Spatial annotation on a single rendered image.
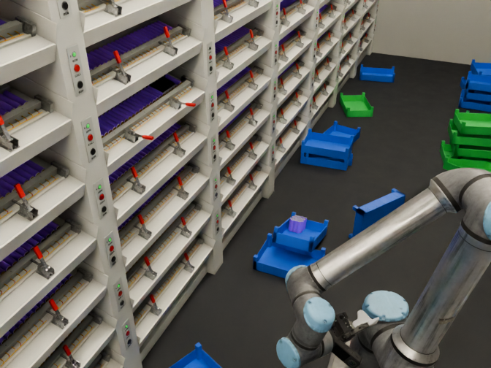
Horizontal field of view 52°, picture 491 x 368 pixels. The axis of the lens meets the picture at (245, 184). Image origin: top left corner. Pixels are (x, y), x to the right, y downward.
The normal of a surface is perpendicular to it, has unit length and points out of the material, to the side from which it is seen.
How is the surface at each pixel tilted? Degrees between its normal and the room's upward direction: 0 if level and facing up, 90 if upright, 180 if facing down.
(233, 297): 0
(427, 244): 0
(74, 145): 90
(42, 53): 108
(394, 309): 4
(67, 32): 90
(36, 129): 18
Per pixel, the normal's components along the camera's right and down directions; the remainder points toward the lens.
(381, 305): -0.02, -0.87
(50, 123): 0.28, -0.74
